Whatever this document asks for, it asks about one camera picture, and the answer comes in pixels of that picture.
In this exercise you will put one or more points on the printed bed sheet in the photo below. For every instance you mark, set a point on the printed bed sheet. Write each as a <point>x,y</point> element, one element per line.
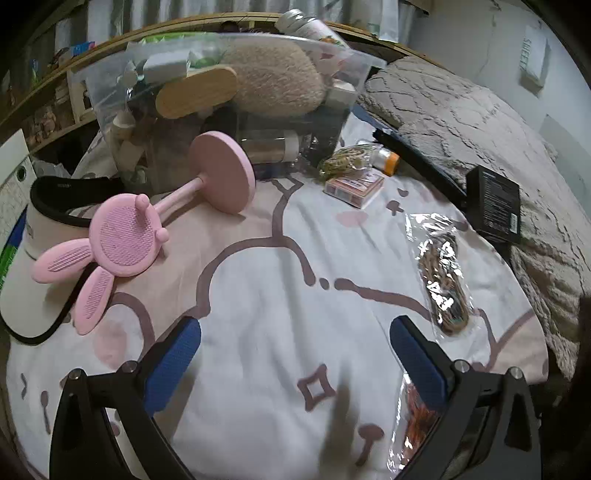
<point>277,286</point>

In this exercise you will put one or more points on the black cloth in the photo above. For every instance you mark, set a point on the black cloth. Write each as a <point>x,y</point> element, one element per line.
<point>415,161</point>

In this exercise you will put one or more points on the bag of rubber bands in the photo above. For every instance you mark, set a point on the bag of rubber bands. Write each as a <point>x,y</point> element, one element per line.
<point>346,161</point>

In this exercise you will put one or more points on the pink card box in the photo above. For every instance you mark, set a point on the pink card box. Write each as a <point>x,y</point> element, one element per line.
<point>353,189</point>

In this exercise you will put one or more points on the grey curtain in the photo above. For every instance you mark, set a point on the grey curtain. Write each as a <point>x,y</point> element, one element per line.
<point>184,7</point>

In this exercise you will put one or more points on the white visor cap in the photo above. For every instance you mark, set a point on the white visor cap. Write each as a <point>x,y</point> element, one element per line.
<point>23,295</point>

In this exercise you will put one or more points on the white pill bottle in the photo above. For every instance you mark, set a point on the white pill bottle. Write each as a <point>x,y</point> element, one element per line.
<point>309,25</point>

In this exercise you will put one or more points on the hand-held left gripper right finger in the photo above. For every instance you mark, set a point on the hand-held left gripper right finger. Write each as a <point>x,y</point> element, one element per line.
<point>415,364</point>

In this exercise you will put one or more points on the black box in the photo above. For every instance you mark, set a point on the black box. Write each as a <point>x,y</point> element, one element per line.
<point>494,203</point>

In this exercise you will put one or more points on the clear bag orange contents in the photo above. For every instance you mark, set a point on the clear bag orange contents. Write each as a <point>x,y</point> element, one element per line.
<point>415,429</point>

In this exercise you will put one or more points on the white paper bag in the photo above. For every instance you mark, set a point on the white paper bag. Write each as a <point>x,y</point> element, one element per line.
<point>383,18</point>

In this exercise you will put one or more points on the beige plush toy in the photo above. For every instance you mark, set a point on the beige plush toy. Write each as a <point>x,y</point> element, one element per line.
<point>272,78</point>

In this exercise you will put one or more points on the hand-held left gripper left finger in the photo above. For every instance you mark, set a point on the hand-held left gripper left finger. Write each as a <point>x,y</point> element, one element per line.
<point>173,364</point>

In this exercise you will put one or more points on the wooden shelf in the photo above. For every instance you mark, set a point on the wooden shelf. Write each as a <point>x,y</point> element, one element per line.
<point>194,21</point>

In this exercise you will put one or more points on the small bottle orange cap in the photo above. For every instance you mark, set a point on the small bottle orange cap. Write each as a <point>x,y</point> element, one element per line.
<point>385,160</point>

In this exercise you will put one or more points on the white shoe box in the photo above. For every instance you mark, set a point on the white shoe box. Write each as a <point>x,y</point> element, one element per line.
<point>11,184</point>

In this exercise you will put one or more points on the beige textured blanket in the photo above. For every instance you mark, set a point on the beige textured blanket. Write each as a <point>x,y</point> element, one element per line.
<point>461,110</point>

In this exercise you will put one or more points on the pink rabbit stand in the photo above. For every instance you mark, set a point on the pink rabbit stand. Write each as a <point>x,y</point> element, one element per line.
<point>120,235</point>

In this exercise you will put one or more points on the clear plastic storage box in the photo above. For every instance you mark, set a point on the clear plastic storage box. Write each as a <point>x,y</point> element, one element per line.
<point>101,92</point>

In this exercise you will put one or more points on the blue tissue box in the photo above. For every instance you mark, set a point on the blue tissue box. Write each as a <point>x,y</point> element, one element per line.
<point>83,48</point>

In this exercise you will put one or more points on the wooden oval brush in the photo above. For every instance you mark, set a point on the wooden oval brush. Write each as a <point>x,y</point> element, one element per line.
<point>194,92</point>

